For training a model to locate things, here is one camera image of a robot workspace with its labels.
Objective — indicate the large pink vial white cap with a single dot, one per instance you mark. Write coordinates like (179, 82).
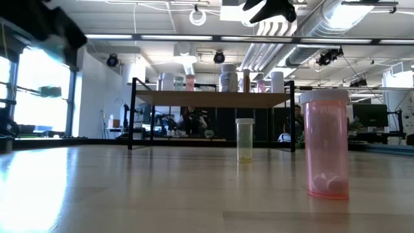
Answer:
(325, 145)

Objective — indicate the black ceiling spotlight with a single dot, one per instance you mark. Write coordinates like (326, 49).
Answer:
(219, 57)
(328, 56)
(112, 60)

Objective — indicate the large white labelled bottle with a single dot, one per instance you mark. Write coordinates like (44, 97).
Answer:
(228, 79)

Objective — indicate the silver ventilation duct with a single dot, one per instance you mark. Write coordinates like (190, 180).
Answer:
(310, 32)

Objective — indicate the white and black ball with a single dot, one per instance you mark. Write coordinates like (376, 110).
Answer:
(284, 137)

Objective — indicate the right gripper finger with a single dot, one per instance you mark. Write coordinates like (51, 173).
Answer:
(265, 13)
(254, 4)

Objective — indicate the long overhead light bar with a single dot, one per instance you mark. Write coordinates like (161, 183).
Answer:
(178, 37)

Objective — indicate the yellow vial white cap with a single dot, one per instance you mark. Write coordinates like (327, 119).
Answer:
(244, 139)

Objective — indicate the green vial white cap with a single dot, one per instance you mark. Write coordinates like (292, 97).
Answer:
(55, 47)
(178, 83)

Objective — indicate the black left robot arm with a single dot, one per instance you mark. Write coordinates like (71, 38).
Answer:
(19, 16)

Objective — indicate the person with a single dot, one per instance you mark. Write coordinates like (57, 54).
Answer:
(296, 121)
(194, 121)

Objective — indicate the background robot workstation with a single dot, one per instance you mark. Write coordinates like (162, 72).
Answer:
(142, 116)

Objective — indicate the thin amber vial white cap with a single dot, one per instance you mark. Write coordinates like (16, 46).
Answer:
(246, 81)

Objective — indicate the brown cardboard box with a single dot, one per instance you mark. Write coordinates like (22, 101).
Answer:
(114, 123)

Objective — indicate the white oblong pill bottle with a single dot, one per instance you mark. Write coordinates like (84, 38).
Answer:
(167, 81)
(277, 82)

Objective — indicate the small pink vial white cap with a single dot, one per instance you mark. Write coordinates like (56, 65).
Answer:
(190, 82)
(261, 86)

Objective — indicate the black partition panel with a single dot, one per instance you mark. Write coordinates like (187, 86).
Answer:
(262, 124)

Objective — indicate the wooden shelf black metal legs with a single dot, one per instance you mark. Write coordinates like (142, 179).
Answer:
(210, 98)

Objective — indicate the black computer monitor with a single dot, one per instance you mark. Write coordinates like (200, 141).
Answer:
(370, 115)

